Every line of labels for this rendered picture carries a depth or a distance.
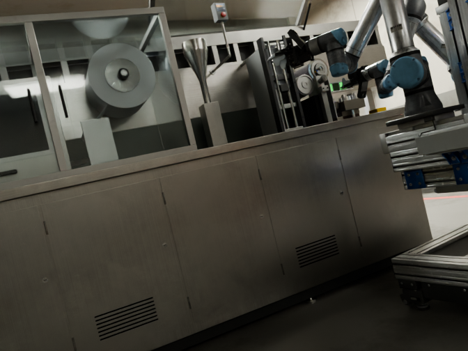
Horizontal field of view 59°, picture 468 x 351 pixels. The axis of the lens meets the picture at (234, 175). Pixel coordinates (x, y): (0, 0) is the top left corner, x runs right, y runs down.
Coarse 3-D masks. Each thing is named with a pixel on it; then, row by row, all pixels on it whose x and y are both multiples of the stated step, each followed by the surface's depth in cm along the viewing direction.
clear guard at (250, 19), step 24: (168, 0) 239; (192, 0) 246; (216, 0) 252; (240, 0) 260; (264, 0) 267; (288, 0) 275; (168, 24) 251; (192, 24) 258; (216, 24) 266; (240, 24) 274; (264, 24) 282; (288, 24) 292
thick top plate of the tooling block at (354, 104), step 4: (348, 100) 258; (352, 100) 259; (356, 100) 260; (360, 100) 262; (340, 104) 260; (344, 104) 257; (348, 104) 258; (352, 104) 259; (356, 104) 260; (360, 104) 261; (364, 104) 263; (340, 108) 261; (344, 108) 257; (348, 108) 258; (352, 108) 259; (356, 108) 260; (336, 112) 265; (340, 112) 262
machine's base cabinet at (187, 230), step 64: (384, 128) 238; (64, 192) 170; (128, 192) 180; (192, 192) 191; (256, 192) 204; (320, 192) 218; (384, 192) 234; (0, 256) 160; (64, 256) 168; (128, 256) 178; (192, 256) 189; (256, 256) 201; (320, 256) 214; (384, 256) 231; (0, 320) 158; (64, 320) 166; (128, 320) 176; (192, 320) 186
